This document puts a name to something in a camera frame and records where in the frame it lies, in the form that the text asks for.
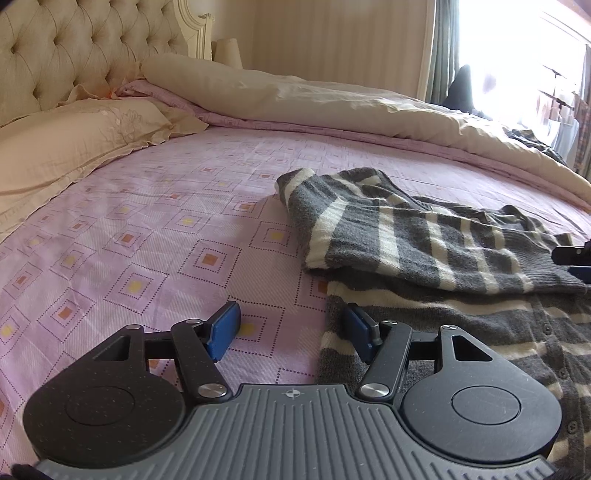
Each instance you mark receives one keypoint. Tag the beige tufted headboard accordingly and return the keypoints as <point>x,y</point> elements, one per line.
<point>69,46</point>

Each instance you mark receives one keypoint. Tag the cream duvet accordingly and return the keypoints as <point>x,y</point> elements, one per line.
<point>323,99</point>

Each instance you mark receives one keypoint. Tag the cream lamp shade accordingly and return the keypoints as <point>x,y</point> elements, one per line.
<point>227,53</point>

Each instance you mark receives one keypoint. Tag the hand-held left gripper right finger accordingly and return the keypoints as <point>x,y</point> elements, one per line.
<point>356,331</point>

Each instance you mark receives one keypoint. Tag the grey cream striped knit cardigan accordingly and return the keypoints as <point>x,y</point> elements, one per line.
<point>415,240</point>

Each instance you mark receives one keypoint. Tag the dark plaid cloth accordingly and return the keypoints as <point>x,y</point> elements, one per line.
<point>535,141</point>

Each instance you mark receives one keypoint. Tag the dark cloth by window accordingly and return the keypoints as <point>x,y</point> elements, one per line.
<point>461,90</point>

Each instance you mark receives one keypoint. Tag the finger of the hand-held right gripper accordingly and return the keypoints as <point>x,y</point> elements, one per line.
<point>572,255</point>
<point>582,273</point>

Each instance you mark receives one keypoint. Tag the grey-green curtain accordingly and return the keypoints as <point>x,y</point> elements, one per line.
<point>445,46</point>

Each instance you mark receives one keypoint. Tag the clothes drying rack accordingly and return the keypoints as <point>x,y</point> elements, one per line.
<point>565,115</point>

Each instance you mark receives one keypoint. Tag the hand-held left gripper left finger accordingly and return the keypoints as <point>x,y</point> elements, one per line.
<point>224,330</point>

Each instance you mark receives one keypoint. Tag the cream pillow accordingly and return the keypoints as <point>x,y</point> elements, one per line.
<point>60,138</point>

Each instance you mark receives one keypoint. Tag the white carved bedpost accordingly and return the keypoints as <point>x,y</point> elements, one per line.
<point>194,21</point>

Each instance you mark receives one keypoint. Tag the pink patterned bed sheet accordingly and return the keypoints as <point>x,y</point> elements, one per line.
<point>161,221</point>

